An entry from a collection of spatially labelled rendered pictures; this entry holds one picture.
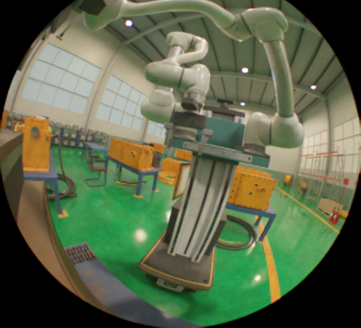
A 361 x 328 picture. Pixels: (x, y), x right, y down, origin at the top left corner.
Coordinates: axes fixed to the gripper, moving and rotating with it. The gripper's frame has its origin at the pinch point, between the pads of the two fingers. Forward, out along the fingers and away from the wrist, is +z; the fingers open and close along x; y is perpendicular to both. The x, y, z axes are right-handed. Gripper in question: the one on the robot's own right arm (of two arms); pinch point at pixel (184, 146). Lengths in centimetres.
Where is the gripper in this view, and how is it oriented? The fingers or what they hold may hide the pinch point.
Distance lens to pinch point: 46.7
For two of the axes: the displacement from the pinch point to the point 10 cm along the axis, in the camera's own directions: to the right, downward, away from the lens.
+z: -2.2, 9.8, -0.1
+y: 2.7, 0.7, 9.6
